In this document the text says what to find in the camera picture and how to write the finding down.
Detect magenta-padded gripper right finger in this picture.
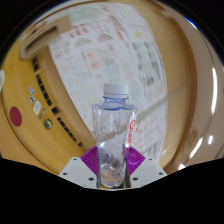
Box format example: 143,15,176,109
124,145,168,189

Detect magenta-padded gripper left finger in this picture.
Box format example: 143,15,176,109
58,145,100,189

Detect clear plastic water bottle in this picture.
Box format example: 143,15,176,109
92,82,138,190

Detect black yellow tape measure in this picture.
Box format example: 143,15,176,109
43,118,54,130

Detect small white card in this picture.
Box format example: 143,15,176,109
32,99,42,116

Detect flat round red coaster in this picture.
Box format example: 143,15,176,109
9,105,23,127

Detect printed paper wall posters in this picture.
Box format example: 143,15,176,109
48,3,170,158

